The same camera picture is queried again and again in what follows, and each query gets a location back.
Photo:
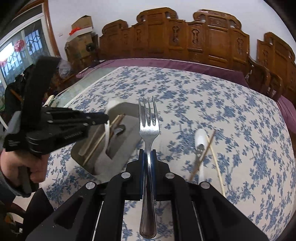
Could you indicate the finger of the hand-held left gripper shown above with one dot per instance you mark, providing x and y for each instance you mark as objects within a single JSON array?
[
  {"x": 92, "y": 122},
  {"x": 76, "y": 113}
]

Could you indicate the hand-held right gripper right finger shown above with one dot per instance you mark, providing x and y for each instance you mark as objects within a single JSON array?
[{"x": 154, "y": 180}]

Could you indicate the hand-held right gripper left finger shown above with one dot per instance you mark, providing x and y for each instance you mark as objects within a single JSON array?
[{"x": 141, "y": 176}]

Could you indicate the grey metal tray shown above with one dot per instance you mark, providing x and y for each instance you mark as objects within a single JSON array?
[{"x": 129, "y": 139}]

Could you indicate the white plastic spoon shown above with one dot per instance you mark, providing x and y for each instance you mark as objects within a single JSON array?
[{"x": 200, "y": 139}]

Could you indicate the person's left forearm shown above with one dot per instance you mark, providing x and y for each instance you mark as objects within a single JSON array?
[{"x": 7, "y": 190}]

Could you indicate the person's left hand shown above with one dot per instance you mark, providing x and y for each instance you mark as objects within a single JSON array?
[{"x": 9, "y": 164}]

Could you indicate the clear plastic bag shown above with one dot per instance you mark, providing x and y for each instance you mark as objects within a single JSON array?
[{"x": 63, "y": 68}]

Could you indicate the black bags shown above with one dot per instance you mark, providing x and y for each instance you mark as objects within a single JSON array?
[{"x": 13, "y": 92}]

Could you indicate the small black fan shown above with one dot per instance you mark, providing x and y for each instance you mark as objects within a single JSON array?
[{"x": 89, "y": 47}]

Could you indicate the large cardboard box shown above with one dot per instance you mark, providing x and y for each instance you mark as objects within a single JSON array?
[{"x": 79, "y": 44}]

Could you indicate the red plastic bag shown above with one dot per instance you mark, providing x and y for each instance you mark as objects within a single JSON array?
[{"x": 75, "y": 31}]

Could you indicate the white flat box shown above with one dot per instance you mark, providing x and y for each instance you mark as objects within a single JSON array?
[{"x": 86, "y": 29}]

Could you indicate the wooden framed glass door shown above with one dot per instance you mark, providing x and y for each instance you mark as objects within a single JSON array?
[{"x": 13, "y": 51}]

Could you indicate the red window decoration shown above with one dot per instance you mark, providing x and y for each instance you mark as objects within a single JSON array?
[{"x": 19, "y": 45}]

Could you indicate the small cardboard box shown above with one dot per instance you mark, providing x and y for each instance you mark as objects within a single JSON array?
[{"x": 83, "y": 23}]

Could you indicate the blue floral tablecloth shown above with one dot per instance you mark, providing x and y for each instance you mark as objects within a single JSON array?
[{"x": 208, "y": 104}]

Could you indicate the purple sofa cushion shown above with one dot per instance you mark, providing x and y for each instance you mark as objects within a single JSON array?
[{"x": 173, "y": 66}]

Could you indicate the carved wooden sofa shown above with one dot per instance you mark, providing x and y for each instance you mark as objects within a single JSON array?
[{"x": 161, "y": 39}]

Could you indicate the purple armchair cushion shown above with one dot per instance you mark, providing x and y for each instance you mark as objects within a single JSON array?
[{"x": 289, "y": 109}]

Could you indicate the carved wooden armchair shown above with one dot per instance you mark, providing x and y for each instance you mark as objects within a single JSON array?
[{"x": 277, "y": 55}]

